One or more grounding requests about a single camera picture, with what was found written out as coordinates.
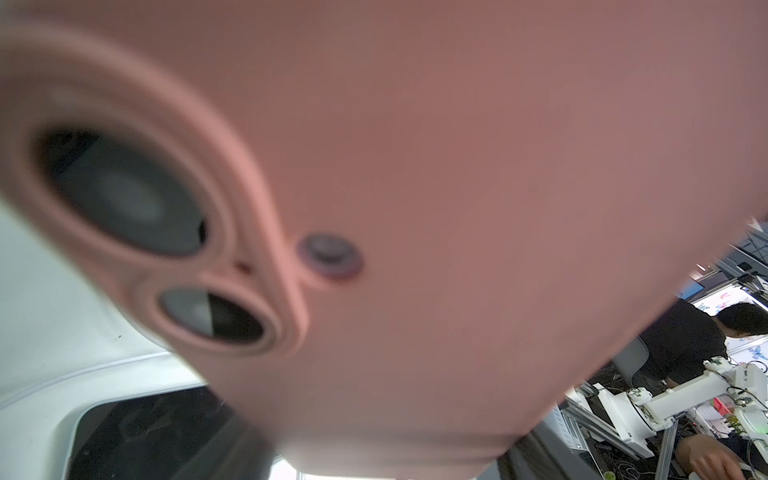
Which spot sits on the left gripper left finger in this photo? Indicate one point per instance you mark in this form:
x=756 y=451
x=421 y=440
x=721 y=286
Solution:
x=228 y=449

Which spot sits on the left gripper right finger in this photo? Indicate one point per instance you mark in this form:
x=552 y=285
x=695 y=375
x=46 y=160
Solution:
x=542 y=455

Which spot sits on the phone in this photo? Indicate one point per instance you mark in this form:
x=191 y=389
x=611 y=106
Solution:
x=121 y=419
x=389 y=234

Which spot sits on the person in black shirt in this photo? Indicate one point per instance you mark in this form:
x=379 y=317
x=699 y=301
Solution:
x=684 y=337

